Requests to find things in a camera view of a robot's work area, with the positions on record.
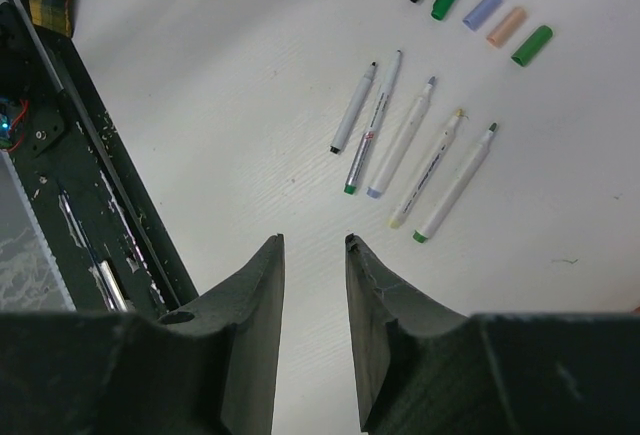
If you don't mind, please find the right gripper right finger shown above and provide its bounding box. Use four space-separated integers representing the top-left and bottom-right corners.
345 235 639 434

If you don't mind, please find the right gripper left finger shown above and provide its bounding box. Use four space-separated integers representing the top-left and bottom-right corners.
1 235 285 434

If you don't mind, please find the green capped marker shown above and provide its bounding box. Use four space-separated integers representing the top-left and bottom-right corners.
412 122 499 244

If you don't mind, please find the black marker pen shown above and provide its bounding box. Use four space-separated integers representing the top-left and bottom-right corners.
330 62 377 154

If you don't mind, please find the pastel pink highlighter cap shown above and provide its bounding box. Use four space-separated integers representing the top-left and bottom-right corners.
486 6 528 48

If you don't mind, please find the pastel purple highlighter cap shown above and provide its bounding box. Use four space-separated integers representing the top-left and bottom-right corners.
462 0 503 31

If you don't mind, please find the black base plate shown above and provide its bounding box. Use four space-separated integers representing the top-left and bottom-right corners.
1 0 197 317

